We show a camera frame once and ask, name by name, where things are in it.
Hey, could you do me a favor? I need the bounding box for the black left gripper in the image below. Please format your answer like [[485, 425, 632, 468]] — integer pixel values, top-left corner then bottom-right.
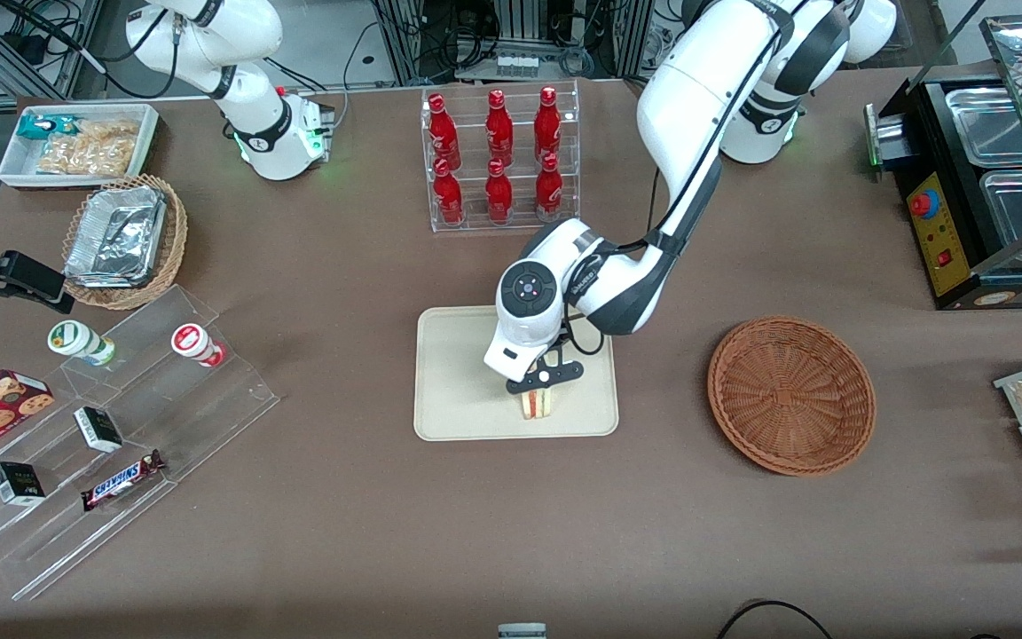
[[506, 359, 585, 415]]

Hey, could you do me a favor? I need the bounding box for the aluminium frame rack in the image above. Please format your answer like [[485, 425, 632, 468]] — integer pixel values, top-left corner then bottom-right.
[[373, 0, 656, 86]]

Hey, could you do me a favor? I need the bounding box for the snickers chocolate bar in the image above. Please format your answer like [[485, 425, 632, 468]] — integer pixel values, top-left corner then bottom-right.
[[81, 449, 167, 513]]

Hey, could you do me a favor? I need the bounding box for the clear acrylic bottle rack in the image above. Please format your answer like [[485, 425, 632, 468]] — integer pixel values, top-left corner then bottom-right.
[[422, 80, 581, 234]]

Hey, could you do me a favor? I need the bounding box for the stack of foil trays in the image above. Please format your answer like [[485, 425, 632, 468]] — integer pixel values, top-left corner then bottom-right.
[[64, 185, 167, 289]]

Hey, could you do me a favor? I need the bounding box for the red lid yogurt cup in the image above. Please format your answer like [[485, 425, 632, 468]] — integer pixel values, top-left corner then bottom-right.
[[170, 324, 229, 369]]

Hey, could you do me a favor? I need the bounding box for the green lid yogurt cup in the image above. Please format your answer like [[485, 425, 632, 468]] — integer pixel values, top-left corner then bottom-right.
[[47, 320, 117, 367]]

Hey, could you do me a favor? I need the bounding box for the white rectangular snack bin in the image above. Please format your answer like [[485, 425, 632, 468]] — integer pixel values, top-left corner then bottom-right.
[[0, 104, 161, 191]]

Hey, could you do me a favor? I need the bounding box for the black floor cable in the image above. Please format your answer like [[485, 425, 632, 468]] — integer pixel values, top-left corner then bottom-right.
[[715, 600, 835, 639]]

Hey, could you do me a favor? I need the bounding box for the teal snack packet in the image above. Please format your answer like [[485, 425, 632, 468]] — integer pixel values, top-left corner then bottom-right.
[[16, 114, 79, 142]]

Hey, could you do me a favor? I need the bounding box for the light wicker basket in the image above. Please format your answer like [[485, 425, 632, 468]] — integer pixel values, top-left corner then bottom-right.
[[61, 174, 189, 312]]

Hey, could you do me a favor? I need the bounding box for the small black white box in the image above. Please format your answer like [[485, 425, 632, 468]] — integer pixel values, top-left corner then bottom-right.
[[0, 461, 47, 508], [74, 406, 124, 454]]

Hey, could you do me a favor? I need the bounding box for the black hot food warmer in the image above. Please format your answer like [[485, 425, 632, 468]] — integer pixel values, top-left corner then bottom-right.
[[866, 13, 1022, 312]]

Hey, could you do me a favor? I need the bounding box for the grey metal box green light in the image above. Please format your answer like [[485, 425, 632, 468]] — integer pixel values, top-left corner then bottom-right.
[[864, 103, 908, 170]]

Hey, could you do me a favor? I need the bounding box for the beige plastic tray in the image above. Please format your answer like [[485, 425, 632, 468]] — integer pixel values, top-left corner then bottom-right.
[[414, 306, 619, 442]]

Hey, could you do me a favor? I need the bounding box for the red cola bottle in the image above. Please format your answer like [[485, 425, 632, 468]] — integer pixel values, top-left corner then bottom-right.
[[433, 158, 465, 225], [534, 86, 563, 165], [484, 158, 515, 224], [428, 93, 462, 171], [485, 90, 515, 167], [535, 153, 564, 222]]

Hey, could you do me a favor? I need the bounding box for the clear acrylic stepped display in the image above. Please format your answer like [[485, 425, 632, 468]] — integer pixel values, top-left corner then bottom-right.
[[0, 284, 282, 603]]

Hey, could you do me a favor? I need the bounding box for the brown wicker basket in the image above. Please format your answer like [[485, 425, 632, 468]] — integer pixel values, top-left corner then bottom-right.
[[708, 316, 877, 477]]

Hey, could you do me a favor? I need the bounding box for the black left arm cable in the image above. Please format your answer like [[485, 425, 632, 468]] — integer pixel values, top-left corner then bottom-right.
[[560, 0, 798, 358]]

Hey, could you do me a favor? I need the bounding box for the clear bag of chips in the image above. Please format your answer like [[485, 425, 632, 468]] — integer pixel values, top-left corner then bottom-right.
[[35, 120, 141, 178]]

